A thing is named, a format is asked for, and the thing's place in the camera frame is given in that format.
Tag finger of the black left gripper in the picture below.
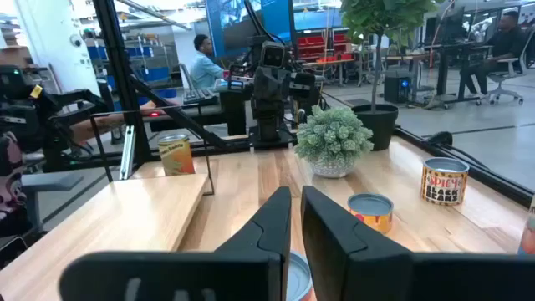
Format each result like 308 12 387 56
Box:
271 89 289 122
253 89 273 122

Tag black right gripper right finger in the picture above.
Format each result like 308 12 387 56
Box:
301 186 535 301

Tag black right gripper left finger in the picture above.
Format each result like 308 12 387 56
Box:
59 186 293 301

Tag silver-lid tin can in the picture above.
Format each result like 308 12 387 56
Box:
286 249 314 301

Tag yellow label tall can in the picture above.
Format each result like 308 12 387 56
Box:
157 133 196 176

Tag spicy black beans can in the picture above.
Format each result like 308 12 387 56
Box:
420 156 471 207

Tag pink teal label can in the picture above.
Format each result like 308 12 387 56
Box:
517 196 535 256

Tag red storage bin rack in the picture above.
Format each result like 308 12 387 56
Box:
296 28 355 64

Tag large blue display screen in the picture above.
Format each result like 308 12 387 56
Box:
204 0 298 59

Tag small succulent in white pot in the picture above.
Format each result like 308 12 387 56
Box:
294 105 375 180

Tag person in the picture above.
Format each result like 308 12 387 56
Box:
459 10 528 96
190 33 227 89

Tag black keyboard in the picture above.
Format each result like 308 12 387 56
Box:
182 87 219 105

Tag leafy tree in black pot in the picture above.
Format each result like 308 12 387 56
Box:
340 0 444 152

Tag blue storage bin rack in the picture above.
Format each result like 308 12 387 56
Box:
85 39 179 102

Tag black computer tower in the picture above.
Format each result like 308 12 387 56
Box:
383 69 415 105

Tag silver metal bar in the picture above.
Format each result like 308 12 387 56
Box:
120 125 137 181

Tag black standing desk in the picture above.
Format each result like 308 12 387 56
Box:
421 40 495 105

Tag grey side table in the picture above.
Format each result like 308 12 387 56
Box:
20 172 84 232

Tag white office chair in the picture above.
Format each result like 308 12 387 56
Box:
487 28 535 105

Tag black teleoperation device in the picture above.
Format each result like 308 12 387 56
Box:
0 64 110 172

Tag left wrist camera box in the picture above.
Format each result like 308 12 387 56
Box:
261 40 288 69

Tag wooden shelf black wire legs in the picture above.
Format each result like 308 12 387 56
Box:
0 104 217 301

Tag black table cable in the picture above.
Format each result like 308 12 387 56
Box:
421 130 491 171

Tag black aluminium table frame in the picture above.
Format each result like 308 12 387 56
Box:
41 0 535 209

